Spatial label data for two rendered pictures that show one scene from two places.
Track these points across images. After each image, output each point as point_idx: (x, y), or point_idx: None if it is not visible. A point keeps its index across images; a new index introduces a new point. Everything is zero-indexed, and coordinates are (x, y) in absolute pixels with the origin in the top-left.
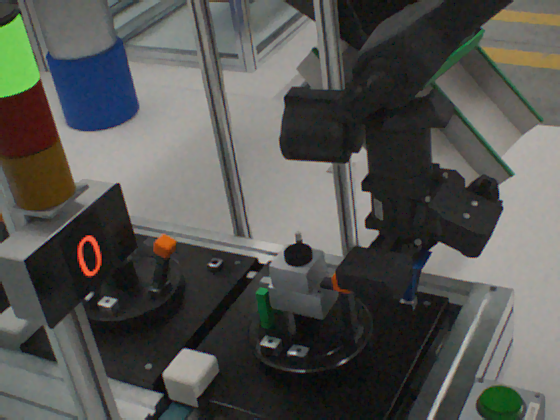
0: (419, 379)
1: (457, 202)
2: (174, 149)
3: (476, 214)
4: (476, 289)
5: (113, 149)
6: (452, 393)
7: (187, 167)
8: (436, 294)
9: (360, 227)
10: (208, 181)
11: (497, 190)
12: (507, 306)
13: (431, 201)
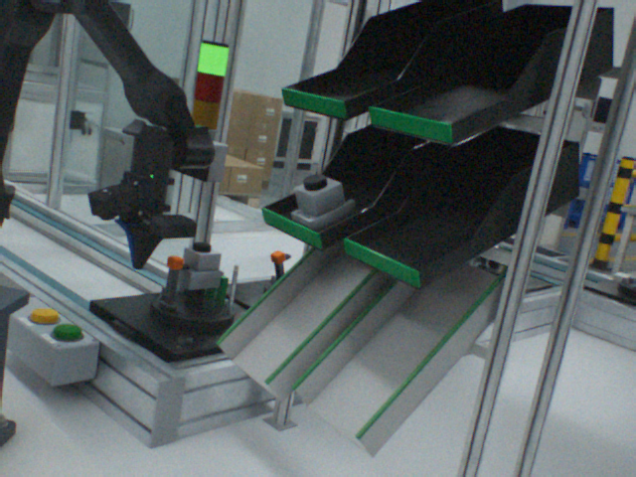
0: (117, 323)
1: (116, 190)
2: (599, 434)
3: (103, 193)
4: (177, 373)
5: (609, 412)
6: (97, 332)
7: (556, 429)
8: (190, 362)
9: (387, 462)
10: (522, 429)
11: (114, 199)
12: (147, 377)
13: (124, 184)
